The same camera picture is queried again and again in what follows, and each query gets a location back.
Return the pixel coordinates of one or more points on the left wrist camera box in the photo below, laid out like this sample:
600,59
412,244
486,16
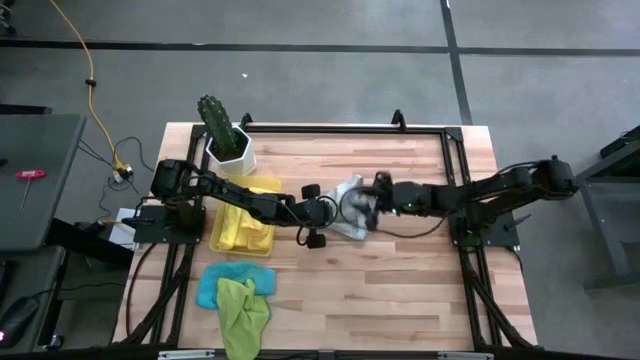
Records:
316,241

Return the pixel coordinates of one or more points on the black low side table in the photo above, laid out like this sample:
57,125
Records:
85,245

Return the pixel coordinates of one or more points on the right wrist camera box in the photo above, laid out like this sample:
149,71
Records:
382,177

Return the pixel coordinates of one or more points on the silver metal bracket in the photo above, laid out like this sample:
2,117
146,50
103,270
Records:
465,356
185,355

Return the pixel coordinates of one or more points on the yellow microfiber towel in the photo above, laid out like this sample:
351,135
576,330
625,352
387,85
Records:
252,235
227,227

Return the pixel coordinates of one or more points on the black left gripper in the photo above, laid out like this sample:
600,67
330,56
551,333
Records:
317,212

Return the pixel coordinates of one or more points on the grey side desk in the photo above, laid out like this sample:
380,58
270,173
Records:
45,200

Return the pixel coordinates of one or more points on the blue microfiber towel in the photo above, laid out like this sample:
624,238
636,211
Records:
210,285

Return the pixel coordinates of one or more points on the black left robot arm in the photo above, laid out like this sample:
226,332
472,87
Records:
235,195

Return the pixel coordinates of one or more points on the green microfiber towel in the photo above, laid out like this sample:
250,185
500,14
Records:
242,320

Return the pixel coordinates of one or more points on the black computer mouse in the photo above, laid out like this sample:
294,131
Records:
17,315

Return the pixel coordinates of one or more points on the white square planter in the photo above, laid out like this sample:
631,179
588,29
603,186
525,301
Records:
240,162

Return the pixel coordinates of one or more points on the green cactus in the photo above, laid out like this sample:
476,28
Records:
217,125

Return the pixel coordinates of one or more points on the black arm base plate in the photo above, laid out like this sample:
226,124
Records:
150,227
492,236

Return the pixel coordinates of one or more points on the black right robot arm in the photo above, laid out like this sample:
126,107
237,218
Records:
500,192

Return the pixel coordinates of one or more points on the power plug adapter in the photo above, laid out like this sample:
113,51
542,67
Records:
123,173

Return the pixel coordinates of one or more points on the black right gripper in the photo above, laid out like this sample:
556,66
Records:
384,200

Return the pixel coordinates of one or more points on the black metal stand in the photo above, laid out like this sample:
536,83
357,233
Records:
607,225

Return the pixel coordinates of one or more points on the grey microfiber towel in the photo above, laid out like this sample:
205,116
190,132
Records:
350,230

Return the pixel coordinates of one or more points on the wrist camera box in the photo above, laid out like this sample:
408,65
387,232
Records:
382,177
316,241

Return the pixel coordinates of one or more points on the white paper sheet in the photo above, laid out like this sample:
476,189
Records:
122,235

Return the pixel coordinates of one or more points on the yellow translucent plastic bin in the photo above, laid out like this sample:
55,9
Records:
270,182

